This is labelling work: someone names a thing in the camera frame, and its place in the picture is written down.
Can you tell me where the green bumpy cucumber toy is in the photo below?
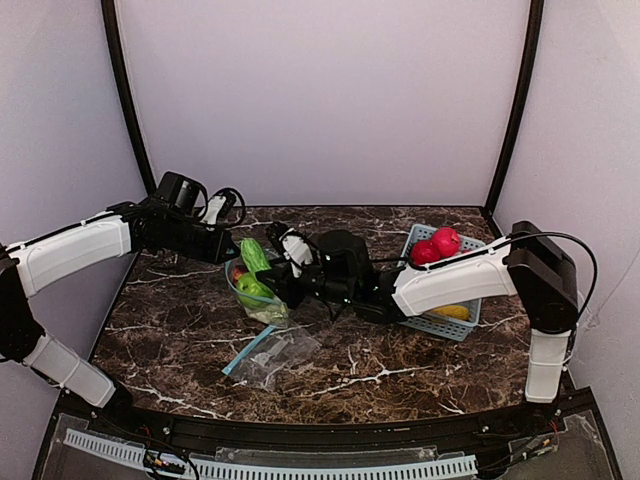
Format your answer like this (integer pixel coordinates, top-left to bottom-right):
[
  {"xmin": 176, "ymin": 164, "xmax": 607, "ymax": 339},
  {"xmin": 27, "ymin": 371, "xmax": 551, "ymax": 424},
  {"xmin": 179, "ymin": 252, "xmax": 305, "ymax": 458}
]
[{"xmin": 240, "ymin": 238, "xmax": 271, "ymax": 274}]

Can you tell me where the clear zip bag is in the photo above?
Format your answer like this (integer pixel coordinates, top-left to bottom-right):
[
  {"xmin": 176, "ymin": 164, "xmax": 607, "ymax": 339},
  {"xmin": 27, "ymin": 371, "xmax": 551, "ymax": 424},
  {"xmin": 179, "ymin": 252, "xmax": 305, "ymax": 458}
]
[
  {"xmin": 224, "ymin": 257, "xmax": 290, "ymax": 328},
  {"xmin": 222, "ymin": 325, "xmax": 321, "ymax": 391}
]

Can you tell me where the yellow lemon toy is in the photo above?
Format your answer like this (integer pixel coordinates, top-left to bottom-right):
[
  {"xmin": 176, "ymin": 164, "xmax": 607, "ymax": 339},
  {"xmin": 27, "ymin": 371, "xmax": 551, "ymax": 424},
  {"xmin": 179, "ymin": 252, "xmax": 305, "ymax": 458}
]
[{"xmin": 431, "ymin": 305, "xmax": 471, "ymax": 321}]

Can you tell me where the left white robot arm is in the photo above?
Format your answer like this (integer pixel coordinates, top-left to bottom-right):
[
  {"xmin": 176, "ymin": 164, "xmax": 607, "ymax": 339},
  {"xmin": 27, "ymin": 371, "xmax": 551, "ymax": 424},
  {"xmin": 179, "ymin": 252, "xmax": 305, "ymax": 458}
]
[{"xmin": 1, "ymin": 172, "xmax": 246, "ymax": 410}]

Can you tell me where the dark red pomegranate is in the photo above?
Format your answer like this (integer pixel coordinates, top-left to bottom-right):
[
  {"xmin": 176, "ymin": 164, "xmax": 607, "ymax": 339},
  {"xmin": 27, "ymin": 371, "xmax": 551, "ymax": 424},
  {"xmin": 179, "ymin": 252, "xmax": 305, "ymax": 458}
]
[{"xmin": 231, "ymin": 265, "xmax": 248, "ymax": 283}]

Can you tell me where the left black frame post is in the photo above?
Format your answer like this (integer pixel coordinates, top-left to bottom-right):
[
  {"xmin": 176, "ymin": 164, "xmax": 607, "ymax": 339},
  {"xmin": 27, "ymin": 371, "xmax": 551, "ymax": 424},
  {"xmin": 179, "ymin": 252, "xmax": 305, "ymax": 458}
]
[{"xmin": 100, "ymin": 0, "xmax": 157, "ymax": 194}]

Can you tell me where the white slotted cable duct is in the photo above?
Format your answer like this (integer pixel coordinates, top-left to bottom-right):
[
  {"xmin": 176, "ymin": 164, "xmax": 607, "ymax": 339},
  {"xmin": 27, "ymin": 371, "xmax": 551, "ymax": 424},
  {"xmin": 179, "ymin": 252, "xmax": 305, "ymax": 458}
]
[{"xmin": 64, "ymin": 428, "xmax": 478, "ymax": 480}]

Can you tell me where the pink red apple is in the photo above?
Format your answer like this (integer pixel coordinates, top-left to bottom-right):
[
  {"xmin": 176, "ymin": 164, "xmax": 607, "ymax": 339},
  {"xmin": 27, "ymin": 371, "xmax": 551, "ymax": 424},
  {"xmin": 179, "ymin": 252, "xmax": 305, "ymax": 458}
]
[{"xmin": 431, "ymin": 227, "xmax": 461, "ymax": 258}]

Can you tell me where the white cauliflower toy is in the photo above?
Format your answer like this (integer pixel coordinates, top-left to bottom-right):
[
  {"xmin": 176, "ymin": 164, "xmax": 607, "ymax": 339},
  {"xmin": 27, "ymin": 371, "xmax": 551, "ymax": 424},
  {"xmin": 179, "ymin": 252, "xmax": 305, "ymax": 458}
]
[{"xmin": 245, "ymin": 303, "xmax": 290, "ymax": 328}]

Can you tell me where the red round fruit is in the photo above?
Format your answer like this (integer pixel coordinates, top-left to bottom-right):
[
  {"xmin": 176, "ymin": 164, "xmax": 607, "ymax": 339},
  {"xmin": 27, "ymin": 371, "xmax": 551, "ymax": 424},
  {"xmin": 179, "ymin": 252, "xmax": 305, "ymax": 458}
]
[{"xmin": 409, "ymin": 240, "xmax": 442, "ymax": 266}]

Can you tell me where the light blue plastic basket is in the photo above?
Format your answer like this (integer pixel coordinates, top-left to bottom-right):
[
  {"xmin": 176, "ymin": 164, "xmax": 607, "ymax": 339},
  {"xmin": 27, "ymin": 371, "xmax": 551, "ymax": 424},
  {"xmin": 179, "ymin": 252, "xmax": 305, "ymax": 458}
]
[{"xmin": 400, "ymin": 224, "xmax": 482, "ymax": 342}]

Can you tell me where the black frame post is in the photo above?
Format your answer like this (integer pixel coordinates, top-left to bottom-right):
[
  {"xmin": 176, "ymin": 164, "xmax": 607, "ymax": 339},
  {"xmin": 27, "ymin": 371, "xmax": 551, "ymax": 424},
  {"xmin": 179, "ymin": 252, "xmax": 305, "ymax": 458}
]
[
  {"xmin": 100, "ymin": 0, "xmax": 157, "ymax": 194},
  {"xmin": 483, "ymin": 0, "xmax": 545, "ymax": 218}
]

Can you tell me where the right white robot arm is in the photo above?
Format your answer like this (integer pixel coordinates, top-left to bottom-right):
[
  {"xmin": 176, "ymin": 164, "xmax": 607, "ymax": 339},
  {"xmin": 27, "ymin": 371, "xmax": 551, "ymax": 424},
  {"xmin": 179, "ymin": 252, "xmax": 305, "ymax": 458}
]
[{"xmin": 257, "ymin": 221, "xmax": 587, "ymax": 404}]

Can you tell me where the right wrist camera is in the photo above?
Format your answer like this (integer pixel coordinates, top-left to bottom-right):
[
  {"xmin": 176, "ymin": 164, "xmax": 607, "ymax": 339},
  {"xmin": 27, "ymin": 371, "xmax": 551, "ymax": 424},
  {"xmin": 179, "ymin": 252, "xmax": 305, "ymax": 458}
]
[{"xmin": 266, "ymin": 222, "xmax": 314, "ymax": 278}]

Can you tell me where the right black frame post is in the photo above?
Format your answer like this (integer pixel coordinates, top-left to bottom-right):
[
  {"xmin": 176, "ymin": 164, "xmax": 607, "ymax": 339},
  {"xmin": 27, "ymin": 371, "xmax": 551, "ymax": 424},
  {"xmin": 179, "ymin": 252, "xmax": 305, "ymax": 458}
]
[{"xmin": 483, "ymin": 0, "xmax": 545, "ymax": 218}]

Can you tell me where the green apple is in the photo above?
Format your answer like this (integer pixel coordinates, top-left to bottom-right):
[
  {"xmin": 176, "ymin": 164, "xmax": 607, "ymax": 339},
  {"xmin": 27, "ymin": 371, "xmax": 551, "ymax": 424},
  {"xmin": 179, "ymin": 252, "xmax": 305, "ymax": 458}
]
[{"xmin": 236, "ymin": 273, "xmax": 274, "ymax": 308}]

